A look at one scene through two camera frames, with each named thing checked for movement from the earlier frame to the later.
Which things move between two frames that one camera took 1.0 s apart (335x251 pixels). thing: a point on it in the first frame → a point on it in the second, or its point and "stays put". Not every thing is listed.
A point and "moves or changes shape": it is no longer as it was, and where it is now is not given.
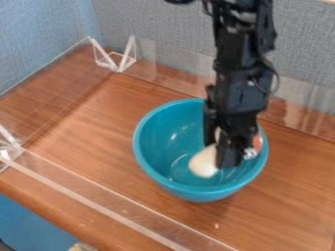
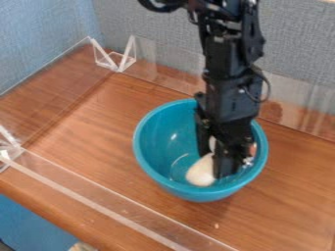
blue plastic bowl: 168,135 stays put
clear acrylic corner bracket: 111,60 stays put
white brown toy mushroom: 204,161 moves or changes shape
